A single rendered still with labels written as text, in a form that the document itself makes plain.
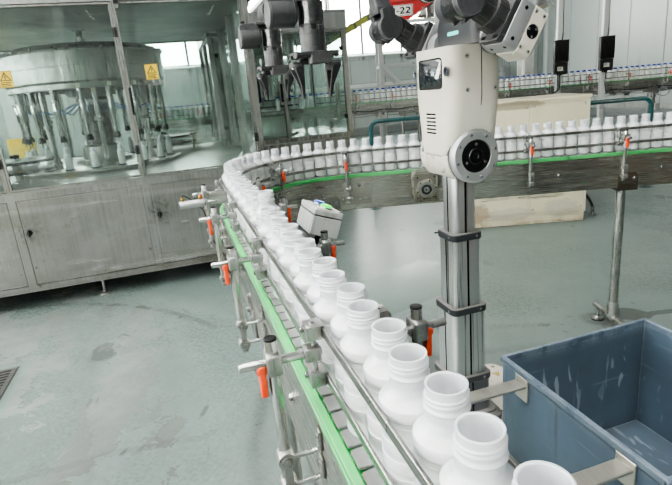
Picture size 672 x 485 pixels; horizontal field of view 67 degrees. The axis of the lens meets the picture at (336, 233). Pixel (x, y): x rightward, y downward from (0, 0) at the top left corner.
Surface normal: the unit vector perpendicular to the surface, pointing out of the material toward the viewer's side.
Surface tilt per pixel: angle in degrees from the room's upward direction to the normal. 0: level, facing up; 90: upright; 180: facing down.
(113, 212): 90
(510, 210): 89
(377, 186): 90
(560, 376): 90
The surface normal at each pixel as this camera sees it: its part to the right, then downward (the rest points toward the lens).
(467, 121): 0.32, 0.40
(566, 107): 0.00, 0.27
